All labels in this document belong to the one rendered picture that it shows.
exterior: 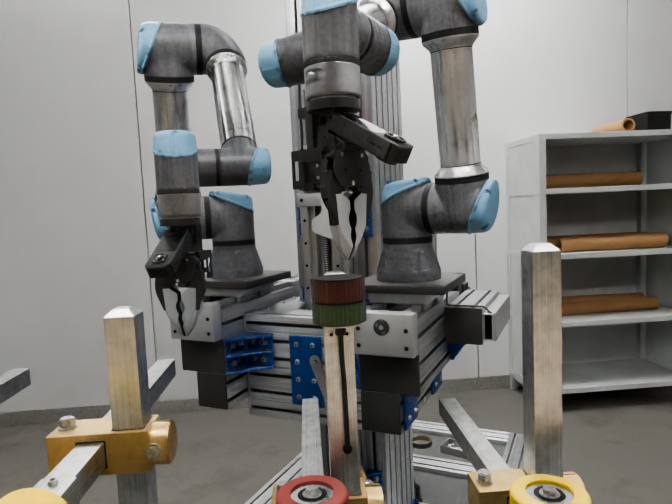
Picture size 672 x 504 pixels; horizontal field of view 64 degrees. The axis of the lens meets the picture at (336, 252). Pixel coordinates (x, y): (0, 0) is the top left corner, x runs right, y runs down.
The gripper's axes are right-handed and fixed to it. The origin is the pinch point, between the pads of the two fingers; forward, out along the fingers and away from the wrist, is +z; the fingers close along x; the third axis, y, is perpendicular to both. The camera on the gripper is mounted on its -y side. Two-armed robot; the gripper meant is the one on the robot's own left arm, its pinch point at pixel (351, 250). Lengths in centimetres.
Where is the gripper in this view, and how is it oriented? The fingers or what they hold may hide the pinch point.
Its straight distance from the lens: 72.0
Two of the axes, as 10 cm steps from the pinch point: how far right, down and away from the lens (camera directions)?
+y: -7.4, -0.2, 6.8
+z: 0.5, 10.0, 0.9
